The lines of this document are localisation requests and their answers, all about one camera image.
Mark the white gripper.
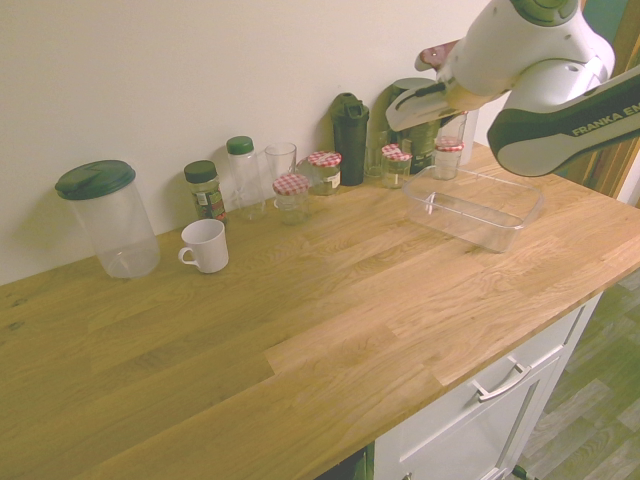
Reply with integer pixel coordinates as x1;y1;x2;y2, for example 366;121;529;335
385;64;471;133

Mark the clear rectangular plastic container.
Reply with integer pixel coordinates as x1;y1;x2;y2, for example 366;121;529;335
402;166;546;255

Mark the translucent white plastic jug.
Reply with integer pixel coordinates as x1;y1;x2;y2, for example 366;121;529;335
439;107;481;166

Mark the large dark green canister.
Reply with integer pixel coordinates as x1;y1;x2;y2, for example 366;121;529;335
387;77;442;175

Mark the empty jar red checkered lid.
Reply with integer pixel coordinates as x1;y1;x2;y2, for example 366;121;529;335
272;174;311;226
432;139;466;181
380;143;413;190

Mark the ribbed clear drinking glass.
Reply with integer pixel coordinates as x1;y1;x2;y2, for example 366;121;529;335
364;130;392;179

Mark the dark green shaker bottle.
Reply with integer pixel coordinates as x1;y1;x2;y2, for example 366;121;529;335
331;92;371;187

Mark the filled jar red checkered lid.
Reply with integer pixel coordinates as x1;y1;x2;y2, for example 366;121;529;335
306;151;343;196

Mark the tall clear drinking glass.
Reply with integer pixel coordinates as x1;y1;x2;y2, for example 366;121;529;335
264;142;298;191

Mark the clear bottle green cap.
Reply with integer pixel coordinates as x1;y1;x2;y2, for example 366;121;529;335
225;136;267;222

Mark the spice jar dark lid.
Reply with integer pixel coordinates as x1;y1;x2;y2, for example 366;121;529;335
183;159;227;225

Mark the white ceramic mug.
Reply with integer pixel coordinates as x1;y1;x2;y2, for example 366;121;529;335
178;218;230;275

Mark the large clear canister green lid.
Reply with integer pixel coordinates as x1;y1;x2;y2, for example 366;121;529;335
54;159;162;280

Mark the reddish brown wall hook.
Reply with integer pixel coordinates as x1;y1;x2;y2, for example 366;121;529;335
416;43;457;70

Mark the wooden door frame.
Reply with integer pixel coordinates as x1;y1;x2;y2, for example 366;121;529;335
582;0;640;207

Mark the metal drawer handle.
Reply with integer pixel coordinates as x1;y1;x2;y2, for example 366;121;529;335
472;360;532;404

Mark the white drawer with metal handle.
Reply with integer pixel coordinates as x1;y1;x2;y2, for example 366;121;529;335
372;294;604;480

